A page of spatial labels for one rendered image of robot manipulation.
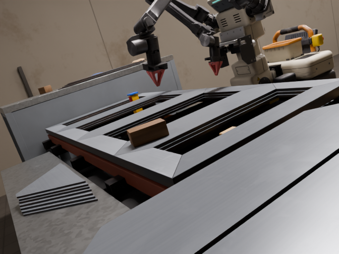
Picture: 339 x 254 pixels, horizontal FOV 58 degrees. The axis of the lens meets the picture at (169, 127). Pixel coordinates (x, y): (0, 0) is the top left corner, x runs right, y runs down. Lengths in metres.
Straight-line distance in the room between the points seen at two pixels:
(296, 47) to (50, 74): 3.00
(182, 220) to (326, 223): 0.20
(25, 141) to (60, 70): 2.18
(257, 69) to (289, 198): 1.50
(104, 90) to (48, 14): 2.21
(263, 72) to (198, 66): 3.06
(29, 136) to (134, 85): 0.83
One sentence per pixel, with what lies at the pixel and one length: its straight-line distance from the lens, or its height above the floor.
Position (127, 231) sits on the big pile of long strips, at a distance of 0.51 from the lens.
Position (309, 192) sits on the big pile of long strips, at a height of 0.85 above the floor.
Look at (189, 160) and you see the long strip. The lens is 0.71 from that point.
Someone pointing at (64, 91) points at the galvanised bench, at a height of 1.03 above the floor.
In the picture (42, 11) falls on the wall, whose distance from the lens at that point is 4.30.
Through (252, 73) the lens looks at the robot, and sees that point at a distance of 1.95.
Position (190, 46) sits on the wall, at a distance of 4.92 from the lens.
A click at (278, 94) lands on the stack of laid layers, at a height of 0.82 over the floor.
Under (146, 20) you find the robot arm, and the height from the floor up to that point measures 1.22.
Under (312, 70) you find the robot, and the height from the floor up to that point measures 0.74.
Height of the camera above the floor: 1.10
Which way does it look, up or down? 14 degrees down
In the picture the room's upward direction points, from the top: 17 degrees counter-clockwise
